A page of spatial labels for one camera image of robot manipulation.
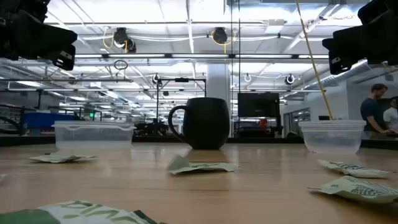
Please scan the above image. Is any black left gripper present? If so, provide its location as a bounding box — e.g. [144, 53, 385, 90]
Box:
[0, 0, 78, 71]

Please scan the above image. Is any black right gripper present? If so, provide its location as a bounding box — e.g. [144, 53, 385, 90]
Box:
[322, 0, 398, 76]

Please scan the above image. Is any person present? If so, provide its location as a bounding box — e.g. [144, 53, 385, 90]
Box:
[359, 83, 393, 135]
[382, 96, 398, 134]

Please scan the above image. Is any blue storage bin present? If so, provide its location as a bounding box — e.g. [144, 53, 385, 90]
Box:
[22, 112, 76, 129]

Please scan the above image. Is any round clear plastic bin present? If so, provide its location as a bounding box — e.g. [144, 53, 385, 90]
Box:
[298, 119, 367, 155]

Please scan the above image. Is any rectangular clear plastic bin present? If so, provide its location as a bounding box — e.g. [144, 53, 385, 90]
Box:
[51, 120, 137, 152]

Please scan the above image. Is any black monitor screen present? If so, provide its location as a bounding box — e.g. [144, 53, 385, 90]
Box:
[237, 92, 281, 119]

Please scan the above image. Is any thin black vertical pole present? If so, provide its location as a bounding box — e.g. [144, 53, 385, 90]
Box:
[230, 0, 234, 138]
[238, 0, 241, 94]

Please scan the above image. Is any black monitor cart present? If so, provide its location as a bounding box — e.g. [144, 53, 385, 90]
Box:
[233, 117, 284, 138]

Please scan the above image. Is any white building column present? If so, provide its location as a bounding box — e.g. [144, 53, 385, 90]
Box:
[206, 63, 231, 138]

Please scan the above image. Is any long ceiling light bar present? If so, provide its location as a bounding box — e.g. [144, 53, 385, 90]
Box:
[73, 54, 331, 60]

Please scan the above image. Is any black ceramic mug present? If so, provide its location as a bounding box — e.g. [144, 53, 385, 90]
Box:
[167, 97, 231, 151]

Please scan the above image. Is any silver ceiling air duct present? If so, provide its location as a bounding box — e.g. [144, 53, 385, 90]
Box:
[303, 58, 373, 91]

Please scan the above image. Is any yellow hanging cord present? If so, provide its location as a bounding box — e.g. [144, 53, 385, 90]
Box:
[294, 0, 335, 121]

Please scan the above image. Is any hanging black cable loop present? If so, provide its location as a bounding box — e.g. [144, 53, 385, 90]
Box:
[113, 59, 129, 72]

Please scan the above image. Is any black table edge rail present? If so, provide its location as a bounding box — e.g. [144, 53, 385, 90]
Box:
[0, 134, 398, 150]

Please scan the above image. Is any black metal frame rig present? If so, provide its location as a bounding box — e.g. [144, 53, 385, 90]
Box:
[155, 77, 208, 126]

